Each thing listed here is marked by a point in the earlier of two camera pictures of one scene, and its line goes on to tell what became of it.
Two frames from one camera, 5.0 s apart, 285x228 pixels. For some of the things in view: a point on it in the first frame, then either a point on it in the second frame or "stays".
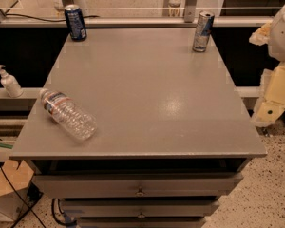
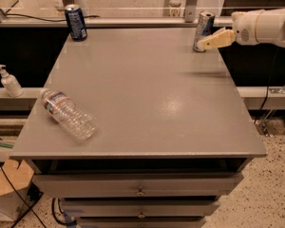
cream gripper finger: x=276 y=94 → x=244 y=33
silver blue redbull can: x=202 y=31 stays
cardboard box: x=9 y=188 stays
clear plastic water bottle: x=66 y=111 stays
